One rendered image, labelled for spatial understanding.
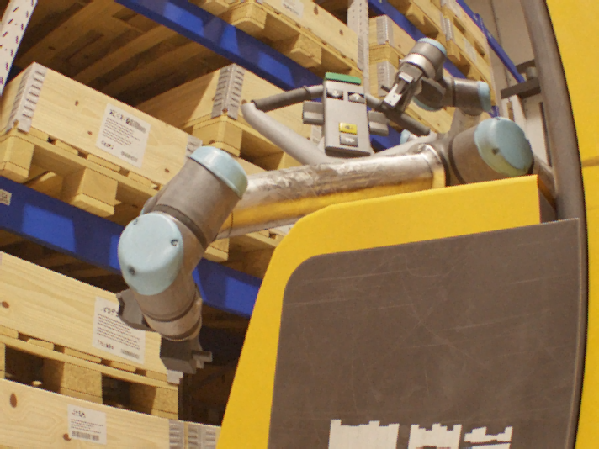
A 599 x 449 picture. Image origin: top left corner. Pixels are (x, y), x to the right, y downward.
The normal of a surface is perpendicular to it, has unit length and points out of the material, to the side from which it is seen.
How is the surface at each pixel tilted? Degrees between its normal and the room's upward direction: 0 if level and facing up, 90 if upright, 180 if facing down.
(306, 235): 90
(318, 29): 90
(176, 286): 127
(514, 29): 90
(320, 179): 76
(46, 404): 90
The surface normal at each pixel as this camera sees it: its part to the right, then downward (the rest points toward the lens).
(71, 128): 0.81, -0.11
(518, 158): 0.37, -0.26
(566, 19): -0.59, -0.26
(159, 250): -0.09, -0.47
